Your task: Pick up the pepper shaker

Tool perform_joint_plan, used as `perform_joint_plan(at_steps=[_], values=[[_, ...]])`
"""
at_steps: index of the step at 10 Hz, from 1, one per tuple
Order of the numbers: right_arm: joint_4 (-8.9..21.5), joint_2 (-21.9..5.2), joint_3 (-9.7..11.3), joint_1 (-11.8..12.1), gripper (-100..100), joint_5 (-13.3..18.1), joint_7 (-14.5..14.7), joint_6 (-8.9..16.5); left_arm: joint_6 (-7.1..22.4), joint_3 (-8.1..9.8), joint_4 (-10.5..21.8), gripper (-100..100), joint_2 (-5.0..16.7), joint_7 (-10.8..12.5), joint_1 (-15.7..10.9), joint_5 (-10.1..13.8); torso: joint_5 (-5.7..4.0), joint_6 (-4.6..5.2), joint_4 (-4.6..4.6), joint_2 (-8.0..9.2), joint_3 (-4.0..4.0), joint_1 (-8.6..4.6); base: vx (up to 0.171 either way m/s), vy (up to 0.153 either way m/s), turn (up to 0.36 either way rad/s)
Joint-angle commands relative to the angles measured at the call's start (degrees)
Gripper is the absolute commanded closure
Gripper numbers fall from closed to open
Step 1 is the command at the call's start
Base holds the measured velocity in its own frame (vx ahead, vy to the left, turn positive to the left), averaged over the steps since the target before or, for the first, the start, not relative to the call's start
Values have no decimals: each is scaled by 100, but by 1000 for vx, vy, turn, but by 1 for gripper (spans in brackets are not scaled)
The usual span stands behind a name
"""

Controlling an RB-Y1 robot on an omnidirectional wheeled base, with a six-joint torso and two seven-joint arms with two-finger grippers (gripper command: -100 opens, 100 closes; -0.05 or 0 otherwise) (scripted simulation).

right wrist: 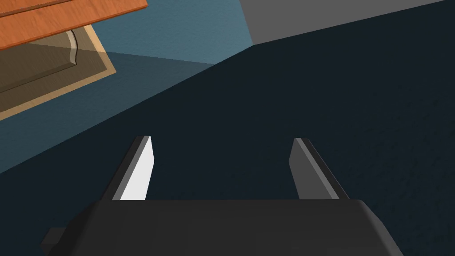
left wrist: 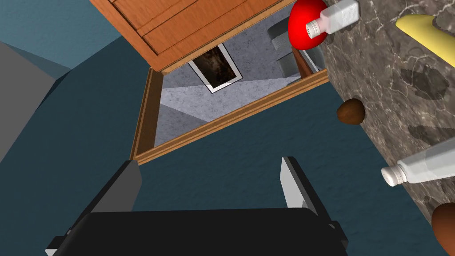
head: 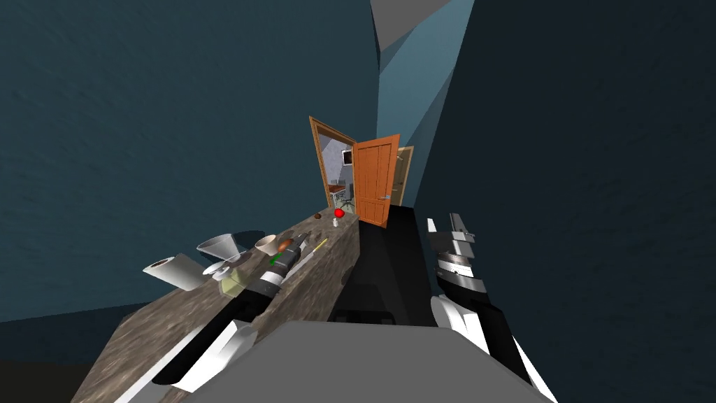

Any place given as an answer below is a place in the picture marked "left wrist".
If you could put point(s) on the red round ball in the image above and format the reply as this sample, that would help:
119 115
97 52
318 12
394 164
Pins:
297 33

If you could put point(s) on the large brown round fruit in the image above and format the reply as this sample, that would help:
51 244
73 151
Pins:
445 227

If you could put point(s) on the orange-brown wooden door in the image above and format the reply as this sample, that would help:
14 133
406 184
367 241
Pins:
170 28

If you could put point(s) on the clear bottle with white cap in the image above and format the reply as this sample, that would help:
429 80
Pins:
423 167

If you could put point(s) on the yellow banana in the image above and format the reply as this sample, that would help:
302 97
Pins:
426 35

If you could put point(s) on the white square bottle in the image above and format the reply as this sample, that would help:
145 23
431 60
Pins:
337 16

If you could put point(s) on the grey chair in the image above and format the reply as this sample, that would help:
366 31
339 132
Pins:
282 39

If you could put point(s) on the dark picture with white frame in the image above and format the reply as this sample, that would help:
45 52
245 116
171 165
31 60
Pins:
216 67

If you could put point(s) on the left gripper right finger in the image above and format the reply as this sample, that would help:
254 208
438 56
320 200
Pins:
291 188

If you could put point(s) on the small brown round fruit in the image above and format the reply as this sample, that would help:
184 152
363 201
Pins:
351 112

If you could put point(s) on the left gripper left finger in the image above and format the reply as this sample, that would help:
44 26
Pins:
122 192

